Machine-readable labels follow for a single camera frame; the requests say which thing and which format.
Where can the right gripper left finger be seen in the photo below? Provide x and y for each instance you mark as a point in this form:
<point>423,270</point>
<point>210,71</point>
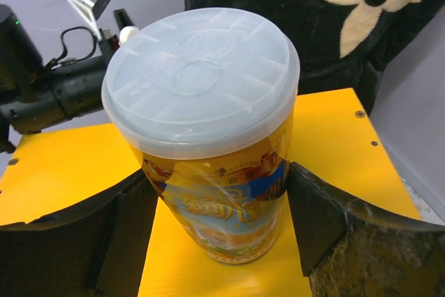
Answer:
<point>96,247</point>

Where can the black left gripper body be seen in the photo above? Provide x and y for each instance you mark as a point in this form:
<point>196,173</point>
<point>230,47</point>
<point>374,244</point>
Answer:
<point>36,96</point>

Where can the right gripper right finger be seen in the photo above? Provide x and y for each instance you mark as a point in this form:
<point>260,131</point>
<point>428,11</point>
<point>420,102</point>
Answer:
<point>349,247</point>

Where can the orange blue lidded can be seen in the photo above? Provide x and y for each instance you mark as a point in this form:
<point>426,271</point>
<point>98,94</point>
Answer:
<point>205,99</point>

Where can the black floral plush pillow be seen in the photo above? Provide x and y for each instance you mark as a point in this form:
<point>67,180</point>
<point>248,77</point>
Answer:
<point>342,43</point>

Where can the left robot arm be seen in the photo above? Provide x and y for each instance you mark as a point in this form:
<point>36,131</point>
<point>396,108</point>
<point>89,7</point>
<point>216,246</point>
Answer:
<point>36,96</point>

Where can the yellow wooden shelf box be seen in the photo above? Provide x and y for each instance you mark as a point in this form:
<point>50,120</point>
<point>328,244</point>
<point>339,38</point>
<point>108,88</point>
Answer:
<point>55,170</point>

